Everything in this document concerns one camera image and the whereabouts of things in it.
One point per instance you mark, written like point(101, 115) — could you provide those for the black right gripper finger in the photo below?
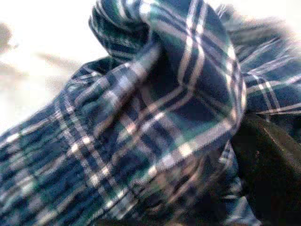
point(270, 179)

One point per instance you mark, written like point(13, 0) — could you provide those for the blue plaid shorts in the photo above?
point(164, 117)

